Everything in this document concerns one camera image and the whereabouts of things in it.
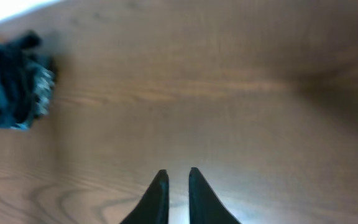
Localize folded light blue denim shorts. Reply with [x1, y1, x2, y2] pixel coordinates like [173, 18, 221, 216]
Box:
[0, 30, 56, 130]

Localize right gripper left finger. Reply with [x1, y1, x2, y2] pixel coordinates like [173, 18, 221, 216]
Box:
[121, 169, 169, 224]

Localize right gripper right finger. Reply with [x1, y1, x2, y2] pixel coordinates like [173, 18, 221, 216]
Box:
[189, 167, 240, 224]

